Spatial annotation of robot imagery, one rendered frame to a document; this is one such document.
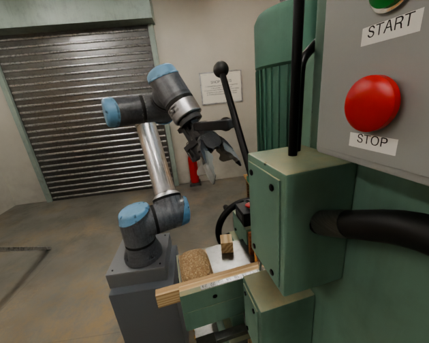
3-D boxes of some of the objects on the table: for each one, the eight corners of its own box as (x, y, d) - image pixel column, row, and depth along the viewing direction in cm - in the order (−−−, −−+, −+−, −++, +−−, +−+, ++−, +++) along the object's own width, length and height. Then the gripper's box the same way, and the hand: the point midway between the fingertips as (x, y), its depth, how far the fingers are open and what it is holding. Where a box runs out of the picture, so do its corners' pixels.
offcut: (233, 252, 67) (232, 242, 66) (221, 253, 67) (220, 243, 66) (231, 243, 72) (231, 233, 70) (220, 244, 72) (219, 235, 70)
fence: (383, 248, 63) (386, 232, 61) (388, 251, 62) (391, 235, 60) (182, 308, 51) (178, 291, 49) (182, 315, 49) (179, 297, 48)
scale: (372, 236, 60) (372, 236, 60) (376, 239, 59) (376, 239, 59) (199, 286, 50) (199, 285, 50) (201, 290, 49) (201, 290, 49)
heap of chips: (205, 248, 70) (204, 239, 69) (216, 282, 57) (214, 271, 56) (178, 256, 68) (176, 246, 67) (183, 291, 56) (181, 280, 54)
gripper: (200, 122, 73) (231, 171, 73) (155, 135, 58) (194, 196, 58) (216, 107, 67) (249, 160, 67) (171, 116, 53) (213, 184, 52)
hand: (230, 173), depth 61 cm, fingers open, 14 cm apart
